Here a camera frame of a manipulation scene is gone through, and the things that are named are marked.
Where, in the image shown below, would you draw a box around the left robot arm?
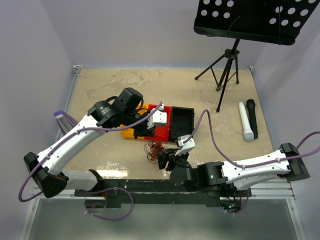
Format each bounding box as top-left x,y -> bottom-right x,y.
23,87 -> 163,198

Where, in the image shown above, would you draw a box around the yellow plastic bin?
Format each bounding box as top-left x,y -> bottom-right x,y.
120,103 -> 149,139

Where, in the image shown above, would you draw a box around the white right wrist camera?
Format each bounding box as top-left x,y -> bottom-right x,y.
175,134 -> 196,156

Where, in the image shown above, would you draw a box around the red and black wires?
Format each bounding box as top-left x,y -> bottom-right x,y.
143,140 -> 169,164

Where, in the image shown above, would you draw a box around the black music stand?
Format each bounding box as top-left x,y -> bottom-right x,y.
193,0 -> 316,113

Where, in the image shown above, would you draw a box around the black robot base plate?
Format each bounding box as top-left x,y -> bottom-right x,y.
74,178 -> 252,208

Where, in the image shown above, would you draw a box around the red plastic bin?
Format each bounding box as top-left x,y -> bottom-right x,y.
144,105 -> 172,142

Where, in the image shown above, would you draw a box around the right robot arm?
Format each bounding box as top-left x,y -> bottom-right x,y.
156,143 -> 310,197

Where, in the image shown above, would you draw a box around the black plastic bin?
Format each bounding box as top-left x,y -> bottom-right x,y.
168,106 -> 195,143

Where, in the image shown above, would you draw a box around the aluminium table frame rail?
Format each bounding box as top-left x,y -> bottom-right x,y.
32,64 -> 83,198

